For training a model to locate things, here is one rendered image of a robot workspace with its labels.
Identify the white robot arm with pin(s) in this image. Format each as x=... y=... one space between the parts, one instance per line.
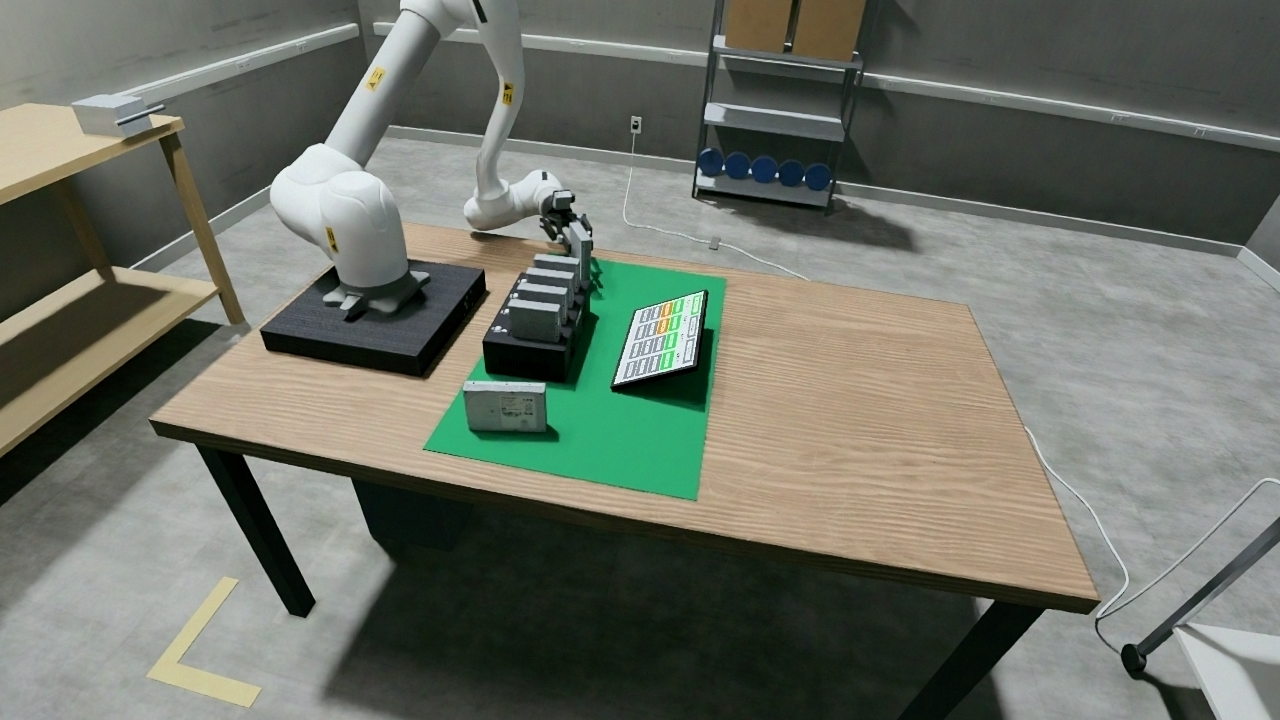
x=357 y=223

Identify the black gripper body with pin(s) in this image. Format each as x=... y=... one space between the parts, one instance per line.
x=549 y=211

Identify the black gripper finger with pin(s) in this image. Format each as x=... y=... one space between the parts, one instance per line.
x=585 y=224
x=560 y=236

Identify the green mat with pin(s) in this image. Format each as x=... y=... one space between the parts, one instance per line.
x=648 y=437

